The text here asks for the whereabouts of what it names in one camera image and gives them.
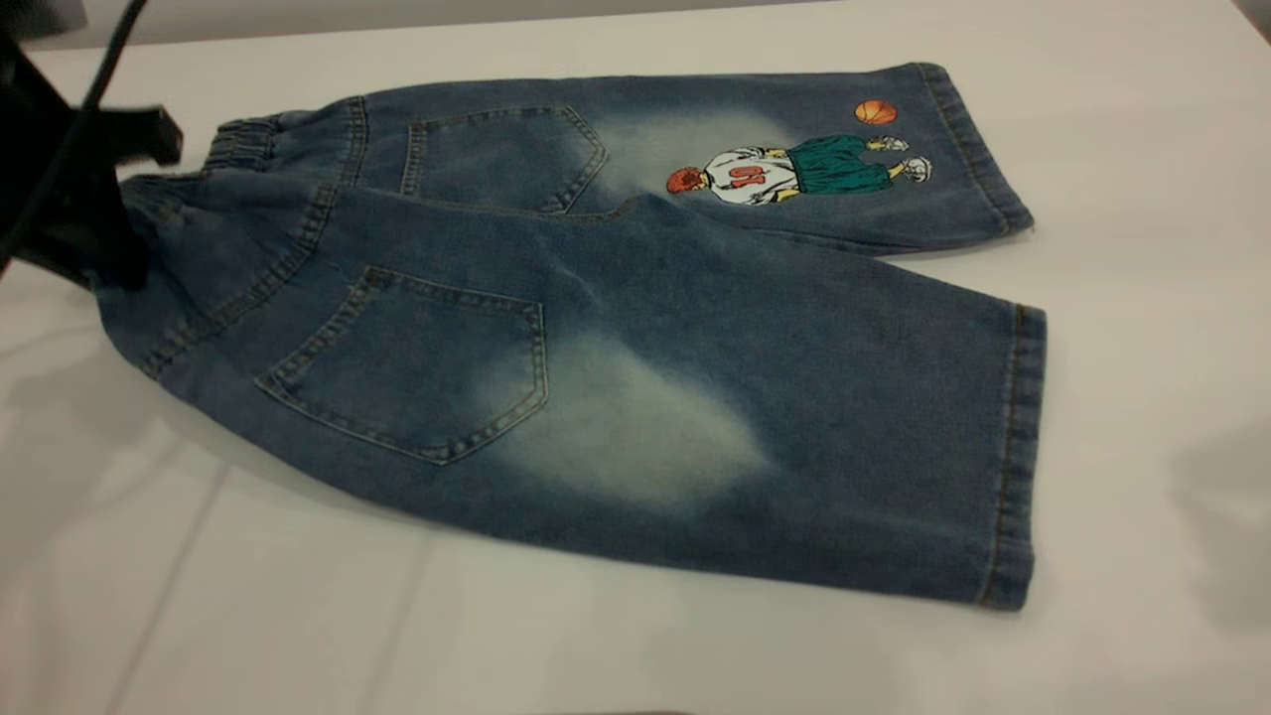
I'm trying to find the black left wrist camera cable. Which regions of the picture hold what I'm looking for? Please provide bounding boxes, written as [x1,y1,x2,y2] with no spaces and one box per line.
[0,0,150,269]

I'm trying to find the blue denim shorts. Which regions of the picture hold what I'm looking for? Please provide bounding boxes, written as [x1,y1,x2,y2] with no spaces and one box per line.
[94,62,1049,612]

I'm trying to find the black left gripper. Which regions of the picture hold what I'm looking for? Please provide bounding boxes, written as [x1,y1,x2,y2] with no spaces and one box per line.
[0,38,185,291]

